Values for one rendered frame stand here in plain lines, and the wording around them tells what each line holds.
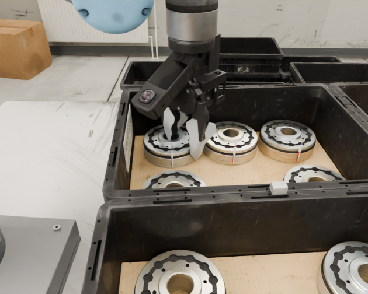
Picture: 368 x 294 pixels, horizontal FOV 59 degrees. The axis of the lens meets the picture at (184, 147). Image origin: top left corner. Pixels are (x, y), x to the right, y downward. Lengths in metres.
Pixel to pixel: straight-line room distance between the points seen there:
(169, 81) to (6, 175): 0.52
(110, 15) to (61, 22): 3.22
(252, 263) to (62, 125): 0.72
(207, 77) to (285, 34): 3.04
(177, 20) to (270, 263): 0.35
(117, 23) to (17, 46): 2.85
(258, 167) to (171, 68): 0.24
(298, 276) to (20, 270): 0.40
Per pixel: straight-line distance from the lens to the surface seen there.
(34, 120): 1.07
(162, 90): 0.48
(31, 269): 0.59
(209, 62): 0.54
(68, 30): 3.52
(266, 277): 0.45
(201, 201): 0.38
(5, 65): 3.32
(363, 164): 0.58
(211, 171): 0.58
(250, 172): 0.59
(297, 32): 3.58
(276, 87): 0.66
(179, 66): 0.50
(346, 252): 0.47
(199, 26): 0.48
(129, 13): 0.32
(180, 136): 0.60
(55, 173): 0.83
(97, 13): 0.32
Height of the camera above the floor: 1.20
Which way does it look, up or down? 36 degrees down
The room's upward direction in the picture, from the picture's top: straight up
